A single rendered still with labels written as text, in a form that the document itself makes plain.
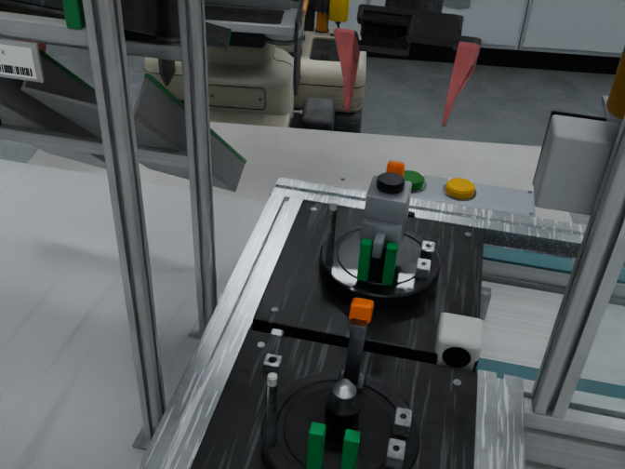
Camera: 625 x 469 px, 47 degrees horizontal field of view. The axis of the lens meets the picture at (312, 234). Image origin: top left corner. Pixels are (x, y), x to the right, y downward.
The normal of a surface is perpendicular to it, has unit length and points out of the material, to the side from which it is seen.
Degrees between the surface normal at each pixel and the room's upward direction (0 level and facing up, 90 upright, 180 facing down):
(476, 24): 90
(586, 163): 90
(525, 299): 0
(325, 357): 0
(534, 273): 90
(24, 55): 90
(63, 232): 0
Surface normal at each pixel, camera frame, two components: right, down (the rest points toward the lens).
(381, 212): -0.25, 0.56
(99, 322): 0.04, -0.80
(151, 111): 0.92, 0.26
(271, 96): -0.07, 0.69
